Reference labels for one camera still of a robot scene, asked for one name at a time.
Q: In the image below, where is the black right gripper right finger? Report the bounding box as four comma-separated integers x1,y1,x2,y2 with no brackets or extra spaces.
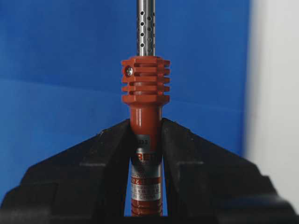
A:
161,119,299,224

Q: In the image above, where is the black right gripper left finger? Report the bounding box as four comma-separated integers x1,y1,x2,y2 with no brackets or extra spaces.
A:
0,120,132,224

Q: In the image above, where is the red handled soldering iron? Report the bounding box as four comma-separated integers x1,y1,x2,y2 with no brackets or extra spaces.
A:
122,0,170,217

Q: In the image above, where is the white paper sheet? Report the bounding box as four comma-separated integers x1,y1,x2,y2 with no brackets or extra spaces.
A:
244,0,299,209

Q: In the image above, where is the blue table mat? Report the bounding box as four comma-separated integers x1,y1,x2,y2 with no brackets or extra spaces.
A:
0,0,252,201

